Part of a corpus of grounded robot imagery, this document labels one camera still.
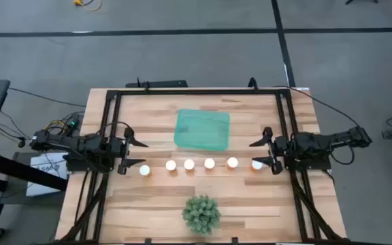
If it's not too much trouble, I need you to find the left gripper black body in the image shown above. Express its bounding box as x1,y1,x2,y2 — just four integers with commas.
110,136,129,167

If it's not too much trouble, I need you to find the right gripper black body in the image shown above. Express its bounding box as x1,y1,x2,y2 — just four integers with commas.
271,135,287,163

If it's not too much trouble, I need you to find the black flat bar device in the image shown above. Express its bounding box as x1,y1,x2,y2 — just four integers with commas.
125,77,189,88

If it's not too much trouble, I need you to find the white printed cardboard box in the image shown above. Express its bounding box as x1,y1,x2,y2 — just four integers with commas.
25,152,69,197

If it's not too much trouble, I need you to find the grey patterned ceramic pot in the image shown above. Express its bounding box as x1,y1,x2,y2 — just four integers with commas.
58,87,350,245

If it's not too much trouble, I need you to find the green succulent in grey pot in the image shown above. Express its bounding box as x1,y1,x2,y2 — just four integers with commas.
181,194,222,236

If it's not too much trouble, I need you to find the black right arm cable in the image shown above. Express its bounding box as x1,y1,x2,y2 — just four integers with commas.
273,85,363,129

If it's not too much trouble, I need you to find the wire bundle with yellow wires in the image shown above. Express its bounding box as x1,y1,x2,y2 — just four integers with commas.
0,110,85,144

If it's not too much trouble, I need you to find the thin black floor cable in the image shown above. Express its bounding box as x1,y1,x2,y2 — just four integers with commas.
7,87,87,108

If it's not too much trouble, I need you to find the yellow cable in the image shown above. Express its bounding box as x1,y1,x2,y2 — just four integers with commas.
73,0,103,12

